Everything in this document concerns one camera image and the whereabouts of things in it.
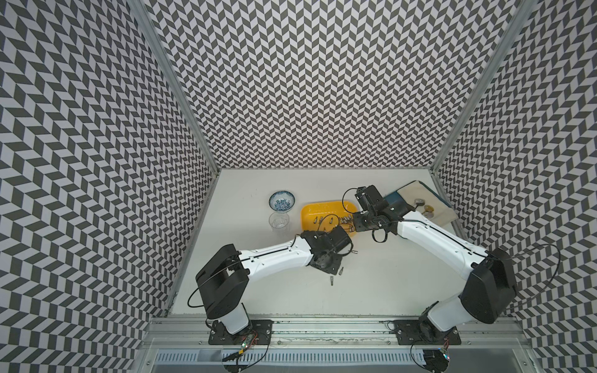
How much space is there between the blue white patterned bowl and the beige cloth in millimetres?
503

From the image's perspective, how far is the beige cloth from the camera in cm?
101

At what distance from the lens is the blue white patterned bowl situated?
40.6 inches
